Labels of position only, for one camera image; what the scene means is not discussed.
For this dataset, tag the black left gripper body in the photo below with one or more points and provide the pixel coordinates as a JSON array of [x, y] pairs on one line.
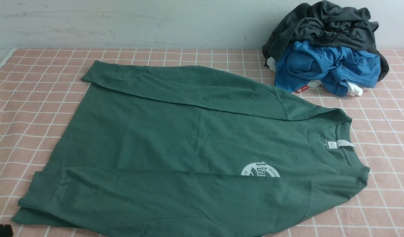
[[6, 230]]

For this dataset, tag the green long sleeve shirt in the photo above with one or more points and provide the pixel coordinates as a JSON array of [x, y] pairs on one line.
[[191, 151]]

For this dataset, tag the pink checkered tablecloth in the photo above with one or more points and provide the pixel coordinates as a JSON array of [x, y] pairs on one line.
[[41, 88]]

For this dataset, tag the blue crumpled garment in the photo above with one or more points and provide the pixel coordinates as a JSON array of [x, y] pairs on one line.
[[335, 67]]

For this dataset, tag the dark grey crumpled garment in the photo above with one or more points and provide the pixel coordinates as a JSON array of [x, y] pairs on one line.
[[325, 24]]

